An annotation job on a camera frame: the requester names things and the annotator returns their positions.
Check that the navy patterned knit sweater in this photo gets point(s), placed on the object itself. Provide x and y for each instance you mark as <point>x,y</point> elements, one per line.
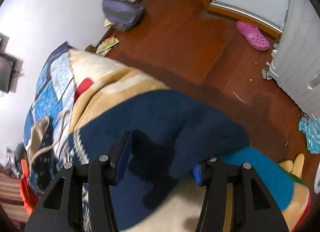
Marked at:
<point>162,122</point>

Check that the beige canvas tote bag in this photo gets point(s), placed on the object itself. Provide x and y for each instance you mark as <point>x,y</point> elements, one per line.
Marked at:
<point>40,128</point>

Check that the metal door threshold rail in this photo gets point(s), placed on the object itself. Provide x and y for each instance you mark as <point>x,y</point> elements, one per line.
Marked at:
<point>245,13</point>

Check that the purple backpack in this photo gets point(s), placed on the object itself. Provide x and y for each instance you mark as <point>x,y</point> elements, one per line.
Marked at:
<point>122,12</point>

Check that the white wheeled cabinet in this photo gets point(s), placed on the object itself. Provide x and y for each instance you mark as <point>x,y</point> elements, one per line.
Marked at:
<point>295,59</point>

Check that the yellow slipper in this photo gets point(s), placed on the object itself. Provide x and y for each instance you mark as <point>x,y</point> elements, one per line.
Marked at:
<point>298,164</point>

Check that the small olive box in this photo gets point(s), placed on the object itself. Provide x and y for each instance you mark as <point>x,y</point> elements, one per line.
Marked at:
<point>90,48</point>

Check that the pink clog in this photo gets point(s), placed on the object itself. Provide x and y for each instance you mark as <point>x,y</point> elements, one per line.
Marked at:
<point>252,36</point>

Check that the dark grey bundle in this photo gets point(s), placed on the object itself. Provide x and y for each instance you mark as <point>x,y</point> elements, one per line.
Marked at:
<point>18,152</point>

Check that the yellow paper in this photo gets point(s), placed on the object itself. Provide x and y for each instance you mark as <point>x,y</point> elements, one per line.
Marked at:
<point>108,23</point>

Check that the red cloth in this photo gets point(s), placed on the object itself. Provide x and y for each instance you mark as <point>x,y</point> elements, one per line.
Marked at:
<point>28,193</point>

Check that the blue patchwork bedspread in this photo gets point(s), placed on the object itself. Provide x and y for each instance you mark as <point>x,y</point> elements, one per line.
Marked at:
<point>55,72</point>

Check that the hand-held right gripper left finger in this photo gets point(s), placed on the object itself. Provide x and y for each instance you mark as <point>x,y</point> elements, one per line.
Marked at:
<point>123,158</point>

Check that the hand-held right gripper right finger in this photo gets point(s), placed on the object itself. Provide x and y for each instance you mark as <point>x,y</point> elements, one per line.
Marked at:
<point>196,172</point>

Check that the beige fleece blanket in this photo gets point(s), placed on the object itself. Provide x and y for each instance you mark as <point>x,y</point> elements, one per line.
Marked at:
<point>112,84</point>

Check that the striped rug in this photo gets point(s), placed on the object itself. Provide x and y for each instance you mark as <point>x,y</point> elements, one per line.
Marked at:
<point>10,192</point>

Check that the teal plastic bag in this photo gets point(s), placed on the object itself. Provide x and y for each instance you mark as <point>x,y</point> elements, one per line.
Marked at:
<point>312,134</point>

